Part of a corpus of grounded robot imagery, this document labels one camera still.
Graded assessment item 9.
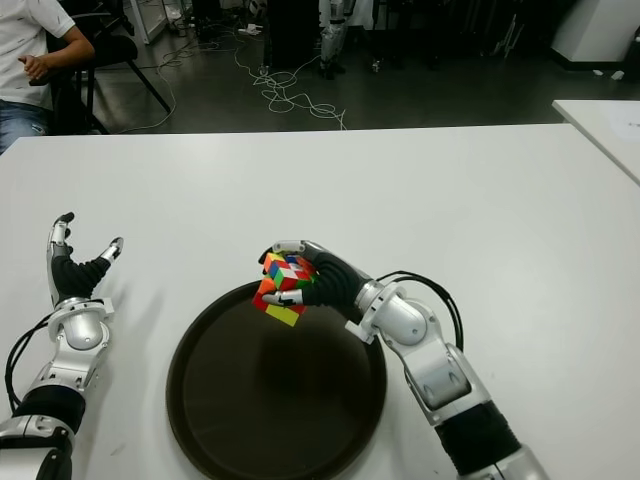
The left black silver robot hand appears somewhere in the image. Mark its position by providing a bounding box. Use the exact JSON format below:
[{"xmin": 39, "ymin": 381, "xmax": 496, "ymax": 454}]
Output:
[{"xmin": 47, "ymin": 212, "xmax": 125, "ymax": 307}]

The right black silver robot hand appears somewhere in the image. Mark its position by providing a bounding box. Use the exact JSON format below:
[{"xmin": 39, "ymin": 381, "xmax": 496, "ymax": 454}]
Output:
[{"xmin": 257, "ymin": 239, "xmax": 376, "ymax": 321}]

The multicoloured Rubik's cube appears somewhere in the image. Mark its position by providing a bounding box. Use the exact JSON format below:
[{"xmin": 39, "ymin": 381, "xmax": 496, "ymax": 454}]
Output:
[{"xmin": 252, "ymin": 252, "xmax": 319, "ymax": 329}]

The dark brown round plate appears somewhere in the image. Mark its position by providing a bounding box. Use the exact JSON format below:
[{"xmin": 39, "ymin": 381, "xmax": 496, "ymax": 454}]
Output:
[{"xmin": 165, "ymin": 277, "xmax": 388, "ymax": 480}]

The black chair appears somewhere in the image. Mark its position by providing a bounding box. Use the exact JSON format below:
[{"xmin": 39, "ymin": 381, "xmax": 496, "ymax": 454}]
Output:
[{"xmin": 47, "ymin": 24, "xmax": 172, "ymax": 135}]

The seated person in white shirt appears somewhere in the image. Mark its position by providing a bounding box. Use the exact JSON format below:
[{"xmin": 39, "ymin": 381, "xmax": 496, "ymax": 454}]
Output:
[{"xmin": 0, "ymin": 0, "xmax": 96, "ymax": 154}]

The silver humanoid robot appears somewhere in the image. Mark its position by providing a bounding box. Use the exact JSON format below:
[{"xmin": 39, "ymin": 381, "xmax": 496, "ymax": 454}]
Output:
[{"xmin": 318, "ymin": 0, "xmax": 351, "ymax": 79}]

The white glass-front cabinet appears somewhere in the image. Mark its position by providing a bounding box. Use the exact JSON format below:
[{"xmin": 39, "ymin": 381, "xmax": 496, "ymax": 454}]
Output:
[{"xmin": 122, "ymin": 0, "xmax": 169, "ymax": 46}]

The grey folded metal stand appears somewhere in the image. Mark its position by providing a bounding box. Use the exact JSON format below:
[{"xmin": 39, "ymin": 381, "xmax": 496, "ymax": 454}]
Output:
[{"xmin": 492, "ymin": 12, "xmax": 524, "ymax": 56}]

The neighbouring white table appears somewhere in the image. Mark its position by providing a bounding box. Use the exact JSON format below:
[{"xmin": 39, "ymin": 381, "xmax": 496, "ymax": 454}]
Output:
[{"xmin": 551, "ymin": 98, "xmax": 640, "ymax": 186}]

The white cabinet with black base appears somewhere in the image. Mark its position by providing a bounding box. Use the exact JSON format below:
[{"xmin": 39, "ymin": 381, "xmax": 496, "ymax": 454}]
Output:
[{"xmin": 549, "ymin": 0, "xmax": 640, "ymax": 64}]

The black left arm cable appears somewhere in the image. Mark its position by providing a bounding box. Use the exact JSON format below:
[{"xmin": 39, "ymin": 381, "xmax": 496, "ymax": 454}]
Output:
[{"xmin": 4, "ymin": 319, "xmax": 54, "ymax": 416}]

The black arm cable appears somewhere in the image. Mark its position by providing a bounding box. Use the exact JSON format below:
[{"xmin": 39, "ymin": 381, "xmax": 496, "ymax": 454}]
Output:
[
  {"xmin": 4, "ymin": 319, "xmax": 54, "ymax": 416},
  {"xmin": 374, "ymin": 270, "xmax": 464, "ymax": 351}
]

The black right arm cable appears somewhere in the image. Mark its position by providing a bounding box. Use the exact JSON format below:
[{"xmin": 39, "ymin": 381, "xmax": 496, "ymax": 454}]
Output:
[{"xmin": 374, "ymin": 270, "xmax": 464, "ymax": 351}]

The tangled white floor cable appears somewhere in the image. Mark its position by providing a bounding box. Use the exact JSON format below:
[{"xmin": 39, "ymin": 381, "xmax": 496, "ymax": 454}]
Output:
[{"xmin": 234, "ymin": 29, "xmax": 348, "ymax": 130}]

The thin white floor cable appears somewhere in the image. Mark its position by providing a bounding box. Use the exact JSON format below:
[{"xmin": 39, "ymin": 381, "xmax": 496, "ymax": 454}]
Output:
[{"xmin": 119, "ymin": 34, "xmax": 201, "ymax": 134}]

